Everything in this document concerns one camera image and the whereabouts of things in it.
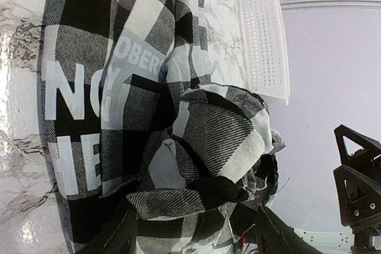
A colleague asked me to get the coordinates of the right wall aluminium rail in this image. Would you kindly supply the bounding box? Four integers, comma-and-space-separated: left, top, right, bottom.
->
280, 0, 380, 11

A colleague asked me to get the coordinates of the white plastic basket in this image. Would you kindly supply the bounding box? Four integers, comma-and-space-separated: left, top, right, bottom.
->
239, 0, 291, 105

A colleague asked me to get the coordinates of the black white plaid shirt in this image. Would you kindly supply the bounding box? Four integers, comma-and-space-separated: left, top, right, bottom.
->
41, 0, 284, 253

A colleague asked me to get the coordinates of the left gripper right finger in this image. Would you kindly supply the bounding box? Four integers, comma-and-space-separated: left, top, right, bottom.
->
255, 205, 321, 254

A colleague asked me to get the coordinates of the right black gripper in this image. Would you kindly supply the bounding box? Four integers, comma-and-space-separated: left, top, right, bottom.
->
333, 125, 380, 253

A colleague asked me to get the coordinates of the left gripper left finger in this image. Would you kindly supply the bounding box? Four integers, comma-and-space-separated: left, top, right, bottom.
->
77, 199, 138, 254

